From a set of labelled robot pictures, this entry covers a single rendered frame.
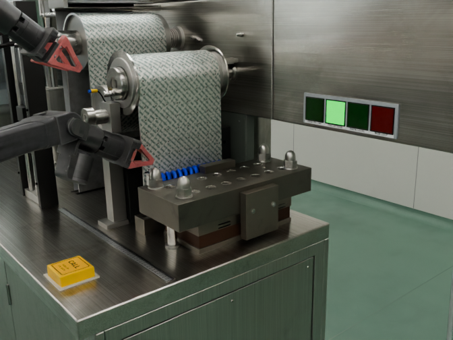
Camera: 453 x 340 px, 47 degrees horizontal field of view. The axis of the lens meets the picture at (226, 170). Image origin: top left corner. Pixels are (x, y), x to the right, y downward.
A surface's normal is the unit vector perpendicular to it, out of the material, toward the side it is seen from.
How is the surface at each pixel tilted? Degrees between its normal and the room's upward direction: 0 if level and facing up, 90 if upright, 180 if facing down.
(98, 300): 0
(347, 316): 0
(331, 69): 90
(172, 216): 90
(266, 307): 90
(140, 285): 0
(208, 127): 90
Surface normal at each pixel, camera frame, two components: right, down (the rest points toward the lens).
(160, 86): 0.64, 0.20
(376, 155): -0.77, 0.19
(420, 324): -0.02, -0.96
